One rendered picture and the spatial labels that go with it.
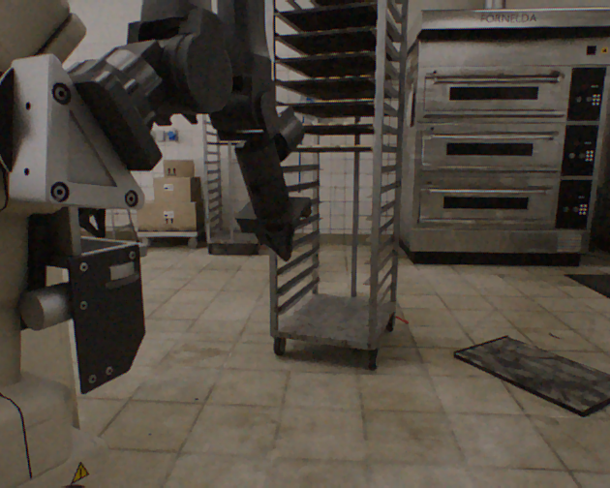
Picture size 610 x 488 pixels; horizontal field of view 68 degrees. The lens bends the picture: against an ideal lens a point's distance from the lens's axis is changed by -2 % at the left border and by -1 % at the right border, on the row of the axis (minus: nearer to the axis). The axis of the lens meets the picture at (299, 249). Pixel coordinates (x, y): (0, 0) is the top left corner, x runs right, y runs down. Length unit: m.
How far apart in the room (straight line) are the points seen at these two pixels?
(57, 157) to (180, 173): 4.48
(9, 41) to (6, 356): 0.33
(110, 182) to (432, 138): 3.63
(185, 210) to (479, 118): 2.85
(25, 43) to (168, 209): 4.30
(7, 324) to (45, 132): 0.27
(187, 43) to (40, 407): 0.41
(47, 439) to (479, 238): 3.88
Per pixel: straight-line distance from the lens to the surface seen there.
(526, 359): 2.39
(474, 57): 4.18
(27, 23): 0.57
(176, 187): 4.84
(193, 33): 0.50
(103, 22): 5.70
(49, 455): 0.63
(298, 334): 2.09
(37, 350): 1.42
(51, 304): 0.56
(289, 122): 0.70
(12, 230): 0.57
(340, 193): 4.98
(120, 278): 0.59
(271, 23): 2.05
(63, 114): 0.40
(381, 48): 1.89
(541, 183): 4.32
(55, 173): 0.40
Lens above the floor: 0.93
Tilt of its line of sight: 11 degrees down
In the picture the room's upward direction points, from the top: straight up
